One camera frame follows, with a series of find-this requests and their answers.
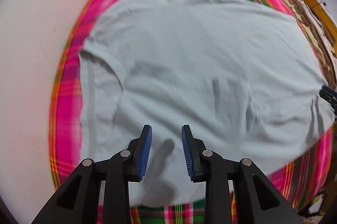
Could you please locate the brown patterned blanket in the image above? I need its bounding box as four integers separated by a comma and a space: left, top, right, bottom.
195, 0, 337, 82

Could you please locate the pink plaid bed sheet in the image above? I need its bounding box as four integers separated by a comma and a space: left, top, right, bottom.
49, 0, 333, 224

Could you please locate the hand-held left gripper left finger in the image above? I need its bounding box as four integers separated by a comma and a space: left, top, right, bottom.
32, 124, 153, 224

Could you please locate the wooden headboard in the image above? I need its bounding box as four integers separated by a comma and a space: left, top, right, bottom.
303, 0, 337, 32

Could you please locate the light blue t-shirt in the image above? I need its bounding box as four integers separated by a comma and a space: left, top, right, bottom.
78, 0, 337, 207

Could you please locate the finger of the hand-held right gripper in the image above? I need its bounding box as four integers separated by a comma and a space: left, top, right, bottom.
318, 85, 337, 116

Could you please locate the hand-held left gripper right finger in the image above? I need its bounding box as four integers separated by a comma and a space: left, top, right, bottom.
181, 124, 303, 224

